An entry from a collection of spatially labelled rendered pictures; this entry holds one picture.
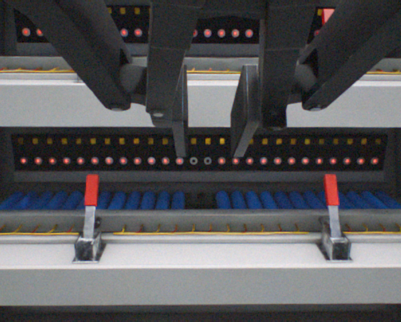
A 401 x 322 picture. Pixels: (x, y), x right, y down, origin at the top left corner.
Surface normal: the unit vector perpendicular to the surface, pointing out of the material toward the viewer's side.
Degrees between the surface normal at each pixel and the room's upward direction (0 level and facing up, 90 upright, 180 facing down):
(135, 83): 79
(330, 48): 89
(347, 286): 109
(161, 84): 168
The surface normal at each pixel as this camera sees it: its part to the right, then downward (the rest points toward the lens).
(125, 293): 0.02, 0.29
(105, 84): 0.00, 0.97
